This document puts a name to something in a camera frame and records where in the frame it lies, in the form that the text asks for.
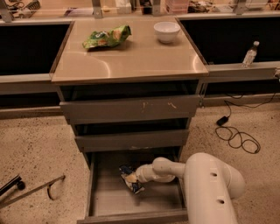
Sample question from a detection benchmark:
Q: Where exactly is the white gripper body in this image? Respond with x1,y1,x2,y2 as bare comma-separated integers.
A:
136,164,154,183

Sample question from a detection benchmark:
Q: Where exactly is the blue chip bag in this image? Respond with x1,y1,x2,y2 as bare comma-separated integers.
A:
119,164,144,194

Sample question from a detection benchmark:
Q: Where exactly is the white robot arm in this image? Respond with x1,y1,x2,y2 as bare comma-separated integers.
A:
119,152,245,224

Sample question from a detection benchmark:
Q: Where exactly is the open bottom grey drawer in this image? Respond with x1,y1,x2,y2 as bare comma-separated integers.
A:
77,147,187,224

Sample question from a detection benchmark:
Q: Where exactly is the top grey drawer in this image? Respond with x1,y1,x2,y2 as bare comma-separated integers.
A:
60,94,200,124

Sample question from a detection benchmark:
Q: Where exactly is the grey drawer cabinet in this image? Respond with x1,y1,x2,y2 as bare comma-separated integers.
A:
50,16,209,224

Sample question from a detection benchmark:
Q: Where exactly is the green chip bag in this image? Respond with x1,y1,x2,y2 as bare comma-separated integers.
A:
82,25,131,49

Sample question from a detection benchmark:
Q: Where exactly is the black caster wheel leg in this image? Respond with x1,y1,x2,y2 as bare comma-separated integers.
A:
0,175,25,196

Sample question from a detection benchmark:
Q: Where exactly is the metal rod with hook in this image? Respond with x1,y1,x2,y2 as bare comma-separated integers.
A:
0,175,66,209

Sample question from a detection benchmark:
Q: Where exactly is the white bowl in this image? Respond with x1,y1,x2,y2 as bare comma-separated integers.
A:
154,22,180,44

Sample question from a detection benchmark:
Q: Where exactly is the right grey shelf unit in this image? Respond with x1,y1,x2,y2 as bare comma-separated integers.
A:
178,12,280,106

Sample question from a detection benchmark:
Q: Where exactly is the grey shelf unit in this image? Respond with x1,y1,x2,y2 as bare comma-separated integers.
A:
0,20,73,111
178,12,280,106

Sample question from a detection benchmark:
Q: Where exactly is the clear plastic water bottle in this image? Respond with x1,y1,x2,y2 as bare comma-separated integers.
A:
242,41,260,67

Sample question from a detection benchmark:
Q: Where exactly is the left grey shelf unit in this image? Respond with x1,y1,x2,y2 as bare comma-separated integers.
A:
0,20,73,111

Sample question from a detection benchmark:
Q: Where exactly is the black power adapter with cable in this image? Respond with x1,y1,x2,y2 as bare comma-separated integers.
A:
214,93,277,155

